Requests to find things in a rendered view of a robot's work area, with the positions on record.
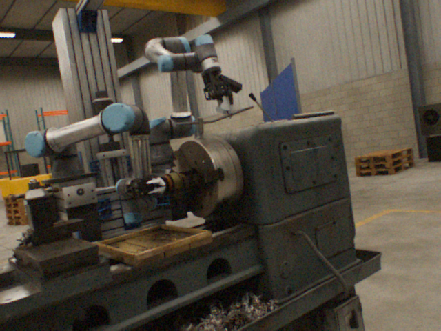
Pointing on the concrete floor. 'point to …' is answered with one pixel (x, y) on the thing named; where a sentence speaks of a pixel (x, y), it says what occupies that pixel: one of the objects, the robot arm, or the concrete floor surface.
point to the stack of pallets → (15, 212)
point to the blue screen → (282, 96)
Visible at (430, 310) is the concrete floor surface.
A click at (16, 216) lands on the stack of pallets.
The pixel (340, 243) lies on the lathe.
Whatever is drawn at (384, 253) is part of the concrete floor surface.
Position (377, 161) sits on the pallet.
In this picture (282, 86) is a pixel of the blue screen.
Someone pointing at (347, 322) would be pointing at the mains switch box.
